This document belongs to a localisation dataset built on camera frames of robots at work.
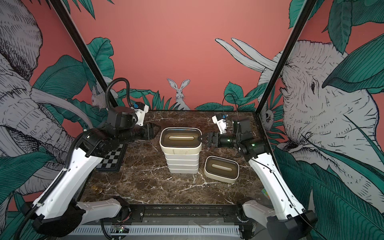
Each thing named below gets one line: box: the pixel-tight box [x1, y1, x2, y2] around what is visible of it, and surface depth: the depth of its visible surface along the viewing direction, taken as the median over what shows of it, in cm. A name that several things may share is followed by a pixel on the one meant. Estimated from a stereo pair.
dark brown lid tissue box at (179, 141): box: [159, 127, 202, 156], surface depth 70 cm
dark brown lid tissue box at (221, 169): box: [204, 155, 240, 184], surface depth 87 cm
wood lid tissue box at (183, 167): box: [167, 164, 199, 171], surface depth 81 cm
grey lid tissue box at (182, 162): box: [165, 158, 200, 167], surface depth 81 cm
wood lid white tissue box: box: [163, 151, 201, 161], surface depth 73 cm
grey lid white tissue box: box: [168, 166, 199, 174], surface depth 88 cm
